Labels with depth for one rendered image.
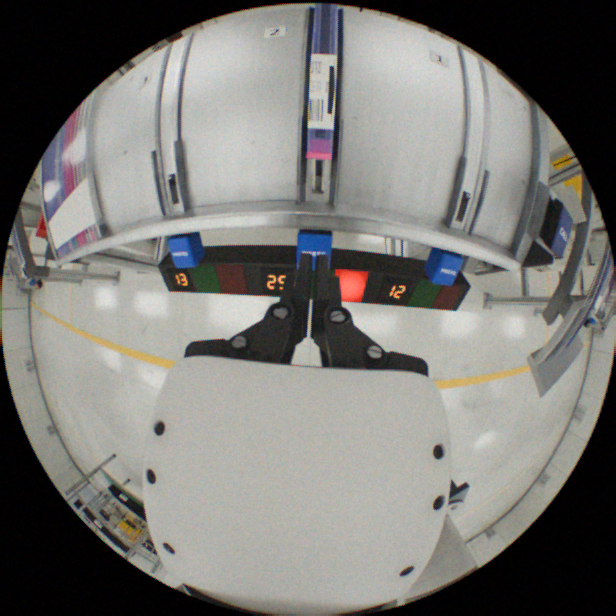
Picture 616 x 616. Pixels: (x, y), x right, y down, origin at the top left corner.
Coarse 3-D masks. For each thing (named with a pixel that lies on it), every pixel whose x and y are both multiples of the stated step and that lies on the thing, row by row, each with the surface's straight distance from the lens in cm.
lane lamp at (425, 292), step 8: (424, 280) 21; (416, 288) 21; (424, 288) 22; (432, 288) 22; (416, 296) 22; (424, 296) 22; (432, 296) 23; (408, 304) 22; (416, 304) 23; (424, 304) 23
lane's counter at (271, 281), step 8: (264, 272) 19; (272, 272) 19; (280, 272) 19; (288, 272) 19; (264, 280) 20; (272, 280) 20; (280, 280) 19; (264, 288) 20; (272, 288) 20; (280, 288) 20
